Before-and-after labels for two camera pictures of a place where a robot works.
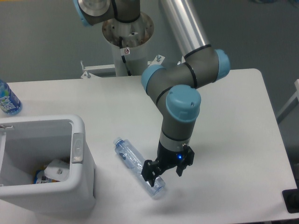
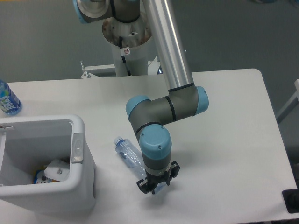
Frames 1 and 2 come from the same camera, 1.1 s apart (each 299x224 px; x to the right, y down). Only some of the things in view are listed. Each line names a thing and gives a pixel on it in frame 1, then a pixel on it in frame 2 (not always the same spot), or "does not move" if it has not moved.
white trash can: x=27 y=143 does not move
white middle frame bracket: x=157 y=60 does not move
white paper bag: x=57 y=170 does not move
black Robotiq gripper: x=167 y=158 -> x=149 y=185
